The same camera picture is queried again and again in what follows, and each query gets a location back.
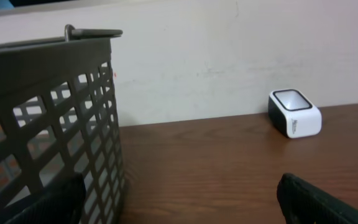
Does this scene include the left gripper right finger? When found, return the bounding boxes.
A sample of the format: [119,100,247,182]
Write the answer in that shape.
[277,173,358,224]

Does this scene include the grey plastic shopping basket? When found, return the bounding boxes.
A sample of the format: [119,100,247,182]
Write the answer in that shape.
[0,24,126,223]

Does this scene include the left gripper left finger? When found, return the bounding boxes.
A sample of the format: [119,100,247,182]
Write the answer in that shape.
[4,172,86,224]

